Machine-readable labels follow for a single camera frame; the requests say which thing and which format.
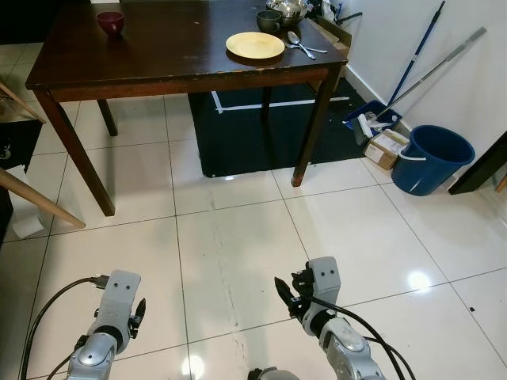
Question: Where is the thin wooden rod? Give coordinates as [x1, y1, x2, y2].
[0, 79, 47, 124]

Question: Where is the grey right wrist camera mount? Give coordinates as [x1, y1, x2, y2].
[307, 257, 343, 306]

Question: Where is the black floor mat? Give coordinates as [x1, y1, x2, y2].
[189, 78, 391, 179]

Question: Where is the yellow plate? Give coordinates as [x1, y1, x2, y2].
[226, 32, 286, 61]

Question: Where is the dark furniture panel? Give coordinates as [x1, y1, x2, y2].
[448, 131, 507, 196]

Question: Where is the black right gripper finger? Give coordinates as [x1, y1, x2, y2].
[274, 277, 299, 312]

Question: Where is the white paper sheet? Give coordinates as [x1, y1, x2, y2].
[10, 170, 46, 238]

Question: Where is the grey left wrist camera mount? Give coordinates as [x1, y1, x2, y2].
[93, 271, 142, 330]

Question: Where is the grey metal pole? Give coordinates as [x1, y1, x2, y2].
[387, 27, 488, 108]

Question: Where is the blue plastic bucket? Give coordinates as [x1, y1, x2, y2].
[391, 124, 476, 196]

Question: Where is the white tape line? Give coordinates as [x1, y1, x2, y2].
[211, 91, 351, 114]

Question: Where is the small cardboard box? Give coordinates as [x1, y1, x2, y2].
[364, 129, 410, 170]

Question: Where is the blue dustpan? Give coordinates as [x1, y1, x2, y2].
[343, 100, 403, 145]

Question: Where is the blue mop handle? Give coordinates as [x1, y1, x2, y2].
[386, 2, 446, 108]

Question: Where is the white hand brush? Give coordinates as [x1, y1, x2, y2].
[356, 113, 397, 143]

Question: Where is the maroon bowl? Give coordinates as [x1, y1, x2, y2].
[96, 10, 125, 37]

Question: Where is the silver spoon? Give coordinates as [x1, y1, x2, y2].
[286, 31, 316, 60]

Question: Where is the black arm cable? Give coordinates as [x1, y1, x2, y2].
[20, 275, 109, 380]
[301, 297, 417, 380]

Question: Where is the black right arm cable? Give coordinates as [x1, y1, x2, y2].
[301, 297, 417, 380]

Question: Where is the brown cardboard piece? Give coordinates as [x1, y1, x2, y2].
[307, 17, 352, 61]

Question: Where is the dark wooden table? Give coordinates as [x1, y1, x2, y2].
[25, 0, 351, 217]

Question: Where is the silver fork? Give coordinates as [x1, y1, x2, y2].
[284, 44, 328, 56]

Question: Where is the light wooden rod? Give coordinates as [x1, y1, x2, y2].
[0, 168, 86, 229]

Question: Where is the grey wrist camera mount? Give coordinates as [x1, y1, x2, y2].
[307, 257, 343, 306]
[93, 271, 142, 330]

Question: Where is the silver robot leg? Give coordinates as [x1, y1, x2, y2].
[248, 367, 290, 380]

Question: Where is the grey green cup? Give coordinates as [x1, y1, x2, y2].
[256, 9, 283, 34]

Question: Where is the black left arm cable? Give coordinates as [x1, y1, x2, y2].
[20, 275, 109, 380]

